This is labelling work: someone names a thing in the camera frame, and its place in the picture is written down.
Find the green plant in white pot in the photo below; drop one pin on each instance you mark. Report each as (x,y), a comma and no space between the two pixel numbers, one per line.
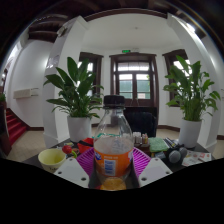
(190,133)
(79,128)

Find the grey headphones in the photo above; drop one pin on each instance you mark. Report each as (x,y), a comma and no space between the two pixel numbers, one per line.
(175,154)

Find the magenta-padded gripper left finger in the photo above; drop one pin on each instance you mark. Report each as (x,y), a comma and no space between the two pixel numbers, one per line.
(71,171)

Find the green cloth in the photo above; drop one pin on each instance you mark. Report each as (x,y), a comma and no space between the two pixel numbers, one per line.
(157,145)

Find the paper notice on column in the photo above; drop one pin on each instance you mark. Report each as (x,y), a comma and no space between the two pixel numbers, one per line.
(53,61)

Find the red carpeted staircase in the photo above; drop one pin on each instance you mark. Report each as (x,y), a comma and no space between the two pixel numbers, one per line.
(15,126)

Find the pale yellow cup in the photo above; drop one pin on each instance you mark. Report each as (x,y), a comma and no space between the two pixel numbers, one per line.
(51,160)

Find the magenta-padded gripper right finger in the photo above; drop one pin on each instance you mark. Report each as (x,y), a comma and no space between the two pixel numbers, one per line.
(153,170)

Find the dark chair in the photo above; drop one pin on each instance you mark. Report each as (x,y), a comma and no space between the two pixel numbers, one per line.
(143,123)

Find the clear orange drink bottle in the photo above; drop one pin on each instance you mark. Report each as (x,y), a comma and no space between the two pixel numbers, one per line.
(113,160)

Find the printed paper leaflet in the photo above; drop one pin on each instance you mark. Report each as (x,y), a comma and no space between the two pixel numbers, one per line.
(197,158)

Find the dark wooden glazed door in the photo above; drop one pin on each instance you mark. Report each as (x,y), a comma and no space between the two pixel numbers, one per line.
(133,83)

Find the green exit sign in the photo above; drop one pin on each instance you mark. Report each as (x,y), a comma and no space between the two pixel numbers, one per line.
(126,51)

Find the dark framed window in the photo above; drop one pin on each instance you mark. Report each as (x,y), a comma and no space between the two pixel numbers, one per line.
(170,58)
(95,63)

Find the white wall unit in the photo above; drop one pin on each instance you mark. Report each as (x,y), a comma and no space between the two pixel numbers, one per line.
(25,93)

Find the small red green toy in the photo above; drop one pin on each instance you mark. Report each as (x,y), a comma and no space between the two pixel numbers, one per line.
(67,149)

